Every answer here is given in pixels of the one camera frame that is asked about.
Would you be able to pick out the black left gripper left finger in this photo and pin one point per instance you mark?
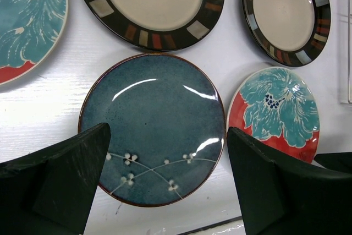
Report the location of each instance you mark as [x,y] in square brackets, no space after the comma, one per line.
[51,191]

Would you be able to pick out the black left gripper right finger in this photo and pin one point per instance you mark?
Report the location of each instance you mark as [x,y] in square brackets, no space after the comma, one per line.
[279,194]

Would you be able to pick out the small red teal floral plate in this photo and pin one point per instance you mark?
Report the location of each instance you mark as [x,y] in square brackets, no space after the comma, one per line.
[275,106]

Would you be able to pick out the dark blue blossom plate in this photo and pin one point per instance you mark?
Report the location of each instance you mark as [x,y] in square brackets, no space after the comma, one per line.
[167,126]

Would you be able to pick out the brown rim cream plate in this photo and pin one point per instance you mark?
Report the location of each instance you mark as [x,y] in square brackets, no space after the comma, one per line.
[158,25]
[292,32]

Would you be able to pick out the large red teal floral plate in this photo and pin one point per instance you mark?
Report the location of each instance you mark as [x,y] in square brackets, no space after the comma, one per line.
[30,30]

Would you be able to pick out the chrome wire dish rack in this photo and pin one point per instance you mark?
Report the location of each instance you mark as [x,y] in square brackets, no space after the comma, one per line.
[344,50]

